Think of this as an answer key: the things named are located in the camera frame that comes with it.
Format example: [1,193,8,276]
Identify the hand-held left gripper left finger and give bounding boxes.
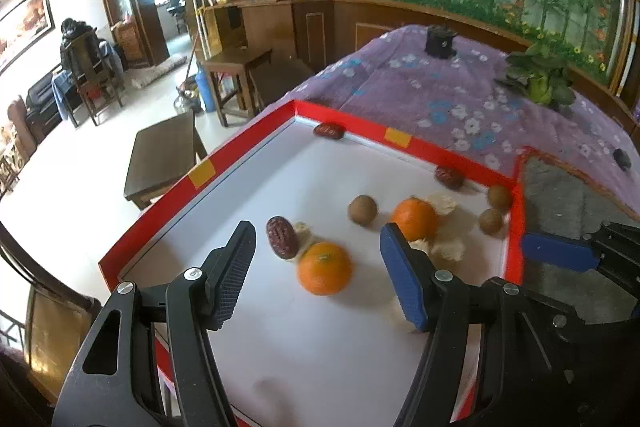
[51,221,257,427]

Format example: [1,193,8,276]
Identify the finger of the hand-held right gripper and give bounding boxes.
[550,302,640,427]
[521,222,640,298]

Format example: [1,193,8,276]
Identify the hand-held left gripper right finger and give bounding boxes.
[379,223,566,427]

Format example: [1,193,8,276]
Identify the small orange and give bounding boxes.
[390,198,439,242]

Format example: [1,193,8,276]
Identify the large orange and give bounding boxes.
[296,242,353,297]

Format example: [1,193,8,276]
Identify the red cardboard box tray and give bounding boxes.
[98,98,526,427]

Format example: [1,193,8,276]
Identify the grey felt mat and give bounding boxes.
[517,147,640,323]

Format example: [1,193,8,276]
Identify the low wooden table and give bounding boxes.
[124,109,208,210]

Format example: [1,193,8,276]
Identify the green bok choy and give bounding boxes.
[495,42,576,110]

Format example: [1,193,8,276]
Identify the blue water bottle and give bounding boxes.
[196,67,217,112]

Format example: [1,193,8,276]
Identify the wooden chair backrest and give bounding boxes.
[0,227,103,427]

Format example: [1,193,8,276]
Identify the purple floral tablecloth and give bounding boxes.
[280,24,640,218]

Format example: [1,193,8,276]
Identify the wooden stool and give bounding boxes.
[200,47,273,128]

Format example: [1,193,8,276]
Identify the grey door rug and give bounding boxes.
[131,57,188,90]

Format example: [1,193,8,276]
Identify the black cylindrical motor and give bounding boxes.
[425,26,458,59]

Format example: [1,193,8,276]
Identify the wooden dining chair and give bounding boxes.
[62,32,123,128]

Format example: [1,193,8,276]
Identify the dark sofa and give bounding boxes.
[25,62,66,122]

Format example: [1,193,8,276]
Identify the framed wall painting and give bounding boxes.
[0,0,55,72]

